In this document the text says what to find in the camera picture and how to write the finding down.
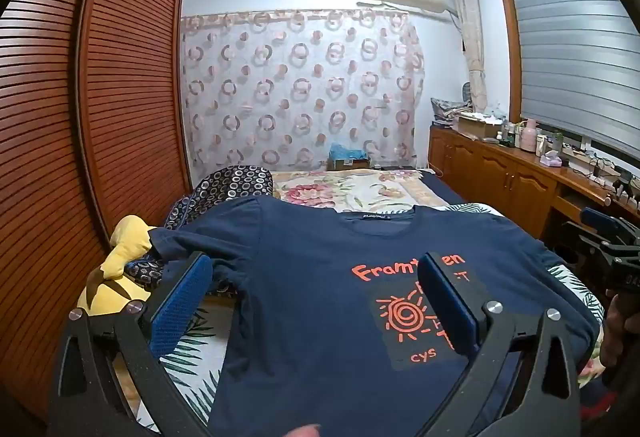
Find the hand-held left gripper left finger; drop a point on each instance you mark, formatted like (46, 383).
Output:
(182, 302)

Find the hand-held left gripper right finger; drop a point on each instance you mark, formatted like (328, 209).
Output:
(452, 312)

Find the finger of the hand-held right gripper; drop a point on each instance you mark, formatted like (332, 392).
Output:
(582, 242)
(597, 217)

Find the navy printed t-shirt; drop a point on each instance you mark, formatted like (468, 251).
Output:
(310, 267)

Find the person's right hand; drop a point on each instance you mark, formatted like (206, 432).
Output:
(617, 322)

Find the white leaf-print quilt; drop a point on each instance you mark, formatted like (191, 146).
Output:
(195, 357)

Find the purple tissue box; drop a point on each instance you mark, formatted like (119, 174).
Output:
(551, 158)

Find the yellow plush toy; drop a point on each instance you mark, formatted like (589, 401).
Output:
(125, 247)

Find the green bottle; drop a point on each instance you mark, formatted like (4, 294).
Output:
(556, 142)

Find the pink thermos jug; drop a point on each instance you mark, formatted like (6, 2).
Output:
(529, 134)

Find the wooden sideboard cabinet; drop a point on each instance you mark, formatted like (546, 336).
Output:
(500, 172)

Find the navy bed sheet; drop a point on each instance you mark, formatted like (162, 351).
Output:
(445, 192)

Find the dark circle-patterned pillow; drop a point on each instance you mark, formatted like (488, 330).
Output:
(235, 182)

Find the open cardboard box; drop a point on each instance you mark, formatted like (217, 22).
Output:
(477, 127)

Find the black flat case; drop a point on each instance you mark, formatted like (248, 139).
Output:
(395, 167)

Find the floral blanket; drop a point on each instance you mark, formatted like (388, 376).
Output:
(325, 189)

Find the pile of folded fabrics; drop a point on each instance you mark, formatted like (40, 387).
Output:
(447, 109)

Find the blue plastic bag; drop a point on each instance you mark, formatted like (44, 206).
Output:
(347, 151)

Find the beige tied curtain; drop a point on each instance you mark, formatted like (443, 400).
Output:
(472, 42)

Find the wooden louvered wardrobe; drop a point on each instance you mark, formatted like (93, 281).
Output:
(50, 117)

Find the sheer circle-print curtain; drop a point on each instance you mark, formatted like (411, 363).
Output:
(300, 92)

